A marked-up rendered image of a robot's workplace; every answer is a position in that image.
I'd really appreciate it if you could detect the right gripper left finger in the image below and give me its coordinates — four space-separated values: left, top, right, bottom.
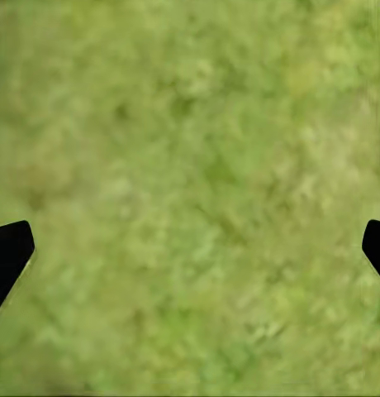
0 220 35 306

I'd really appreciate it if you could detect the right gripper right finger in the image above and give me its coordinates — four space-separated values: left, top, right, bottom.
362 220 380 275

